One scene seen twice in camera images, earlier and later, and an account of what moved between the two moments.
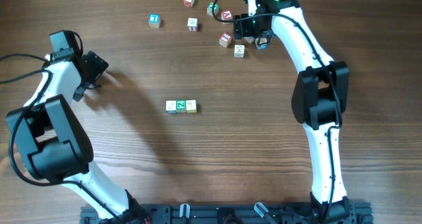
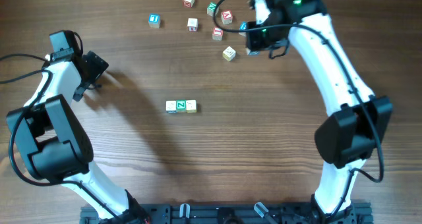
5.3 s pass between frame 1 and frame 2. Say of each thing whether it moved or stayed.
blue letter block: stayed
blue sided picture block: moved
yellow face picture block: moved
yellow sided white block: stayed
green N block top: stayed
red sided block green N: stayed
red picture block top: stayed
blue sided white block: stayed
